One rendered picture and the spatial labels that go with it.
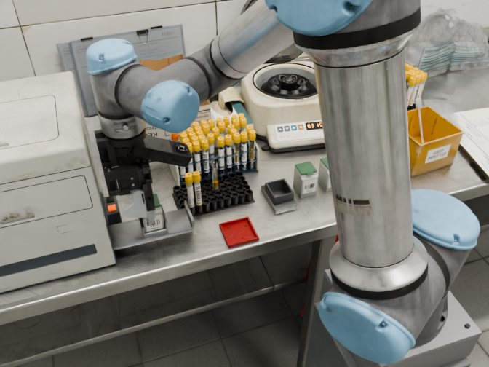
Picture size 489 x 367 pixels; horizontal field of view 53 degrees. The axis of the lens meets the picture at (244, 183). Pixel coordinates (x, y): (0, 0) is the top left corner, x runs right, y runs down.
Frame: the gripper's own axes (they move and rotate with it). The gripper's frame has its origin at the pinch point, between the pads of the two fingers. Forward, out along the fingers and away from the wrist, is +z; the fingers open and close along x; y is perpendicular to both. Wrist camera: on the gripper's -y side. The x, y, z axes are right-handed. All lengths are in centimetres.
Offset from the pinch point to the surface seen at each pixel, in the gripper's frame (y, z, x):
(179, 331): -6, 96, -34
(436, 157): -69, 4, 0
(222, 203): -16.2, 6.9, -4.3
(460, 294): -118, 96, -13
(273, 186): -29.1, 6.3, -5.3
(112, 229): 8.1, 4.6, -1.9
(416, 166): -64, 5, 1
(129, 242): 5.4, 4.6, 2.7
